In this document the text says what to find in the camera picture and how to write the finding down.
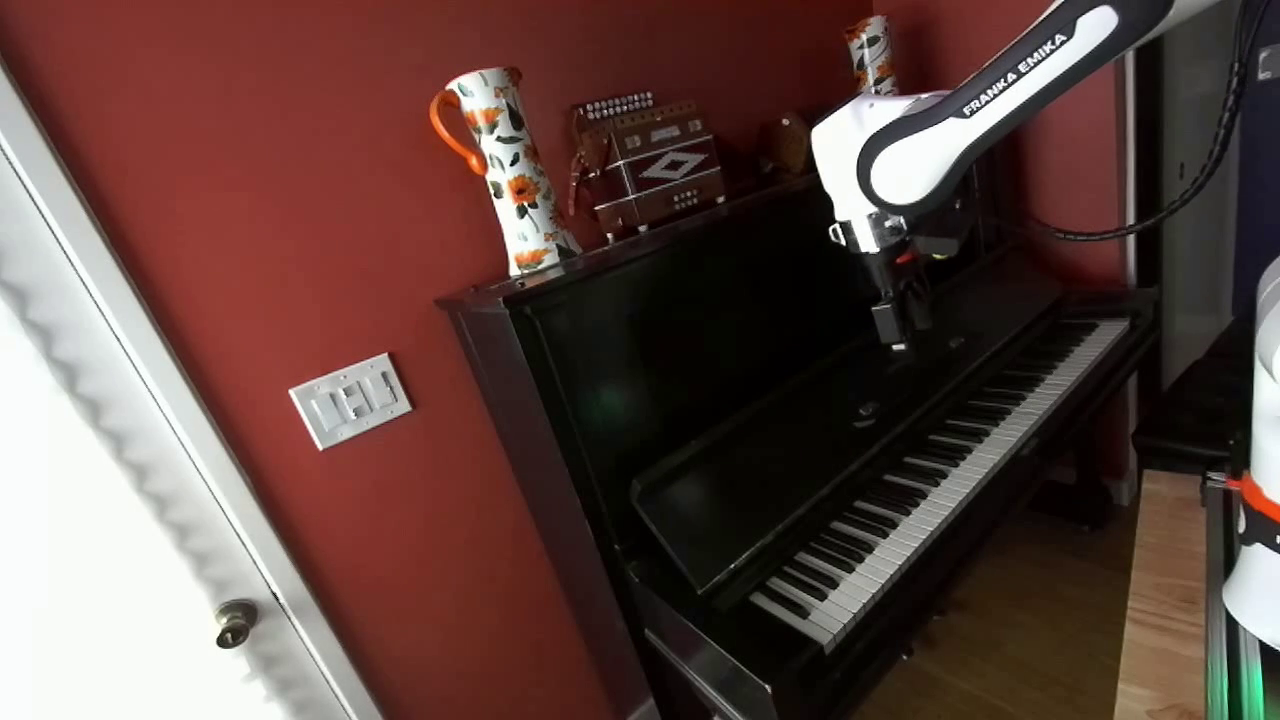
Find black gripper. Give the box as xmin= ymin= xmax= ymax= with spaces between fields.
xmin=863 ymin=243 xmax=940 ymax=359

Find black upright piano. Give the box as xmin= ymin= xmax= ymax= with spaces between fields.
xmin=437 ymin=168 xmax=1166 ymax=720

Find small figurine on piano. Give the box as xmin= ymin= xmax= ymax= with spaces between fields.
xmin=844 ymin=13 xmax=899 ymax=102

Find brown patterned decorative box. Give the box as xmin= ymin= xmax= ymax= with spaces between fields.
xmin=568 ymin=88 xmax=734 ymax=247

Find white cylinder with orange band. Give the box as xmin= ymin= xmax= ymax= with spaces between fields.
xmin=1218 ymin=257 xmax=1280 ymax=655

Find metal door lock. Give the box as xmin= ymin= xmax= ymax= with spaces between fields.
xmin=212 ymin=597 xmax=263 ymax=655

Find white door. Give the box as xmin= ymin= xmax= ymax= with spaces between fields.
xmin=0 ymin=65 xmax=386 ymax=720

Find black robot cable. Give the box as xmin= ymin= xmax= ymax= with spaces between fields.
xmin=1019 ymin=0 xmax=1280 ymax=247

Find floral ceramic pitcher orange handle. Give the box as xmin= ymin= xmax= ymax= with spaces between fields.
xmin=424 ymin=65 xmax=584 ymax=284

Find white light switch plate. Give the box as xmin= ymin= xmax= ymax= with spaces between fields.
xmin=285 ymin=347 xmax=417 ymax=457

